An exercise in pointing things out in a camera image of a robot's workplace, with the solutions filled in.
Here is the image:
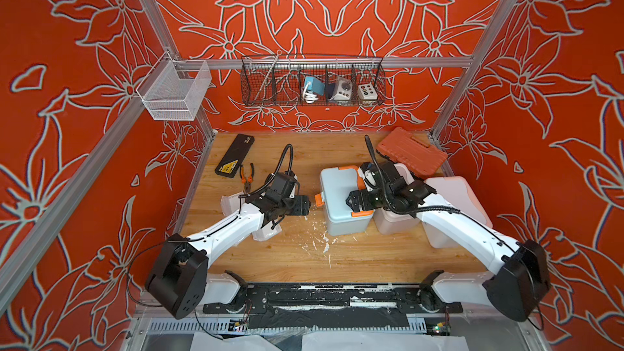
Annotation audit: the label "blue item in basket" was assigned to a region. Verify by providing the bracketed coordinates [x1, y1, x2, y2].
[303, 76, 325, 97]

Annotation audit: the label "aluminium frame post right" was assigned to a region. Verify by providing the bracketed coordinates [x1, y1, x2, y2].
[429, 0, 518, 141]

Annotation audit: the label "orange handled pliers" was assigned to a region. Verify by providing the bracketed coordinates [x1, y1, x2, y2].
[239, 163, 255, 194]

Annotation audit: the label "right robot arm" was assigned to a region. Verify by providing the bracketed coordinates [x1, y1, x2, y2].
[345, 162, 551, 322]

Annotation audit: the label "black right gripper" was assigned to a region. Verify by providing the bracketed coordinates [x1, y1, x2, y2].
[342, 188, 393, 212]

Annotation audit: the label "white button box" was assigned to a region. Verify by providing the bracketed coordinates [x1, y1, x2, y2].
[357, 83, 378, 106]

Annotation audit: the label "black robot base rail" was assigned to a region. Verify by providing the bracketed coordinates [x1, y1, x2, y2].
[201, 283, 464, 315]

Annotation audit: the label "aluminium frame post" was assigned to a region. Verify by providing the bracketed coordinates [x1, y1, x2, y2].
[139, 0, 215, 141]
[429, 0, 518, 141]

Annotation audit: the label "pink medicine chest box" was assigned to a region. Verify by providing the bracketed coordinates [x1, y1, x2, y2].
[373, 163, 421, 235]

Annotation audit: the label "aluminium horizontal back rail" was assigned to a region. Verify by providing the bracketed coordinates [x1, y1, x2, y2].
[173, 56, 472, 71]

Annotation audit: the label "red plastic tool case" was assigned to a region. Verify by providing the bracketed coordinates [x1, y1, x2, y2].
[376, 128, 448, 179]

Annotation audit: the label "white wire mesh basket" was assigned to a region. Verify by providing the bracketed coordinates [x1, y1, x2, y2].
[137, 60, 212, 121]

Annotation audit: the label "black wire wall basket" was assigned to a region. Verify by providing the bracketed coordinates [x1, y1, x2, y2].
[240, 53, 387, 107]

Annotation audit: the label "gauze packet clear wrapper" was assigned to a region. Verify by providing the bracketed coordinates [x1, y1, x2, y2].
[220, 192, 243, 216]

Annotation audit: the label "white device with dials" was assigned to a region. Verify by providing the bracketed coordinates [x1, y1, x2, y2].
[330, 77, 353, 102]

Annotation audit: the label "grey orange medicine chest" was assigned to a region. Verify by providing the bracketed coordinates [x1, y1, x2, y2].
[315, 165, 374, 237]

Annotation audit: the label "aluminium frame post left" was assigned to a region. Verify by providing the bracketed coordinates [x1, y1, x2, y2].
[139, 0, 215, 141]

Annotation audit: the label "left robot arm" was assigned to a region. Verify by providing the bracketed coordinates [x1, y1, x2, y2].
[146, 171, 310, 319]

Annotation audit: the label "black warning label case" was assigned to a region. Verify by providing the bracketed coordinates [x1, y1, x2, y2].
[214, 134, 255, 178]

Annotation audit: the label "white pink first aid kit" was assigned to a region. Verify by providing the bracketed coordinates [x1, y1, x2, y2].
[423, 176, 492, 249]

